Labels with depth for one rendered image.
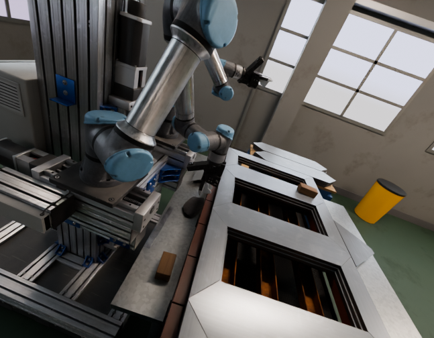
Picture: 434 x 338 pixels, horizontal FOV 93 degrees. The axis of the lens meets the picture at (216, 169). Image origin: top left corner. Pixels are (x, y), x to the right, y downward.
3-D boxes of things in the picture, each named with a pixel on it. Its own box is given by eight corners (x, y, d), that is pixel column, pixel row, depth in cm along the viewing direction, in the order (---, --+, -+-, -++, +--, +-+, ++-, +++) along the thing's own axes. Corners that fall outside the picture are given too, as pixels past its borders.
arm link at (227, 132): (212, 123, 82) (227, 123, 87) (204, 147, 87) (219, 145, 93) (225, 132, 77) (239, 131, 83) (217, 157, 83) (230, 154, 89)
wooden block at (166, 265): (161, 257, 93) (164, 250, 90) (174, 261, 93) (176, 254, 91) (153, 278, 84) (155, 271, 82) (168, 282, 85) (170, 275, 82)
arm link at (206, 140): (179, 142, 81) (200, 140, 88) (196, 157, 75) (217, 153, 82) (183, 123, 77) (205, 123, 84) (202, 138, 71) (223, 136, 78)
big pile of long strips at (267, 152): (322, 170, 214) (326, 165, 211) (336, 192, 180) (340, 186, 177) (251, 144, 213) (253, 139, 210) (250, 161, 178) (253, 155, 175)
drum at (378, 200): (370, 212, 344) (397, 184, 314) (382, 229, 310) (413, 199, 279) (348, 203, 346) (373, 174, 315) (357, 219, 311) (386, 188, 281)
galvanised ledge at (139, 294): (217, 163, 187) (218, 160, 186) (162, 325, 75) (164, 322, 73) (196, 155, 187) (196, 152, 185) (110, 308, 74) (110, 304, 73)
